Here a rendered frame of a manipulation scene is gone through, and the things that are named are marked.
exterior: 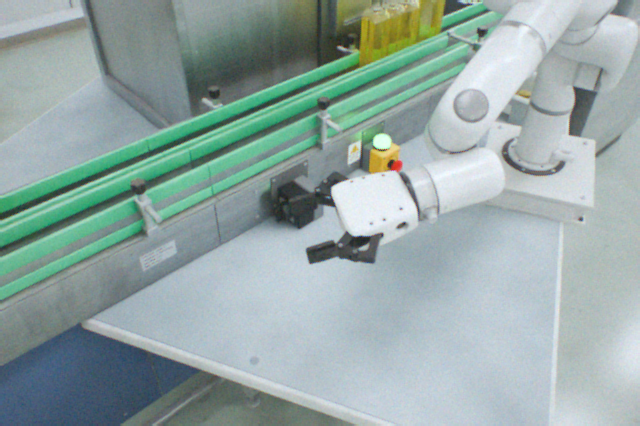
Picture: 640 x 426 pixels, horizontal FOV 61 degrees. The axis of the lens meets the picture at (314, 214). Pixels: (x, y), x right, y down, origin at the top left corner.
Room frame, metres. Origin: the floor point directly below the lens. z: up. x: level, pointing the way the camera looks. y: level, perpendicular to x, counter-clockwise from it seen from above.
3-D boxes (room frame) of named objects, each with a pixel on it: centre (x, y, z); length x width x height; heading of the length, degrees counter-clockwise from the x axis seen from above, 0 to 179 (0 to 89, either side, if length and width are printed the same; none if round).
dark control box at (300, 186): (0.98, 0.03, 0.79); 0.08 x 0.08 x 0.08; 41
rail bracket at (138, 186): (0.76, 0.31, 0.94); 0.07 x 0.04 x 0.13; 41
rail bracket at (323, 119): (1.07, -0.04, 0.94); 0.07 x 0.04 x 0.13; 41
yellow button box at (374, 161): (1.16, -0.18, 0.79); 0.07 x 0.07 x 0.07; 41
